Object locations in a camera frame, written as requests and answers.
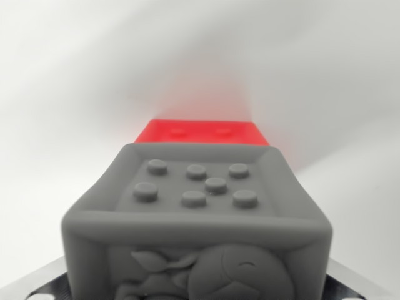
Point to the gripper left finger with silver black pad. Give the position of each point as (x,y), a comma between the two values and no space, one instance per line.
(40,286)

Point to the gripper right finger with silver black pad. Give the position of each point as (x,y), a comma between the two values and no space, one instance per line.
(356,282)

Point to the grey embossed rubber cube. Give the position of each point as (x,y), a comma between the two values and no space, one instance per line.
(197,225)

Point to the red embossed rubber cube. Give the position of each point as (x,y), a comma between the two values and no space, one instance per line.
(200,132)

